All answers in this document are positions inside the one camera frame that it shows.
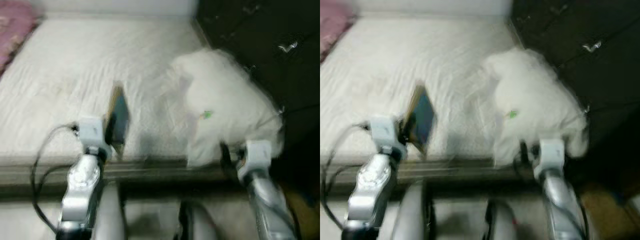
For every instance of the silver robot right leg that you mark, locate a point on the silver robot right leg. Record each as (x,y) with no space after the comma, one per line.
(200,222)
(505,222)

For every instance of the white quilted mattress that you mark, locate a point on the white quilted mattress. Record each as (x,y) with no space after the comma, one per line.
(75,75)
(390,75)

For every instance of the blue yellow children's book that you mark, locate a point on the blue yellow children's book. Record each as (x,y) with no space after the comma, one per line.
(119,120)
(421,120)

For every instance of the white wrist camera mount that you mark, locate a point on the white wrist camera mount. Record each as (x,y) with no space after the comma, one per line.
(549,154)
(387,135)
(256,155)
(92,135)

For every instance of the cream pillow with green print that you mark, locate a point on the cream pillow with green print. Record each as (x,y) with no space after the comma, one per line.
(540,105)
(230,105)

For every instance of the pink cartoon print blanket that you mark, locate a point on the pink cartoon print blanket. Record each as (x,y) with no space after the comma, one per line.
(12,35)
(332,25)

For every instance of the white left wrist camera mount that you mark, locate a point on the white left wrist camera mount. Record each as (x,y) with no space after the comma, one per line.
(92,135)
(387,135)

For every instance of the dark tufted headboard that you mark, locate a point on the dark tufted headboard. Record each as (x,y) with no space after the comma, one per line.
(600,30)
(270,30)

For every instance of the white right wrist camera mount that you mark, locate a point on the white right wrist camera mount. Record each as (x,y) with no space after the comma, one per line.
(549,154)
(256,155)

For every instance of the silver robot left leg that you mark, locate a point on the silver robot left leg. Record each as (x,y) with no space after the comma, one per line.
(110,215)
(412,215)

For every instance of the quilted bed base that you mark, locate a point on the quilted bed base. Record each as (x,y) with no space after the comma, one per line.
(50,172)
(360,172)

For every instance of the silver robot leg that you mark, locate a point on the silver robot leg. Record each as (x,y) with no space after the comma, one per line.
(200,222)
(110,215)
(505,222)
(412,215)

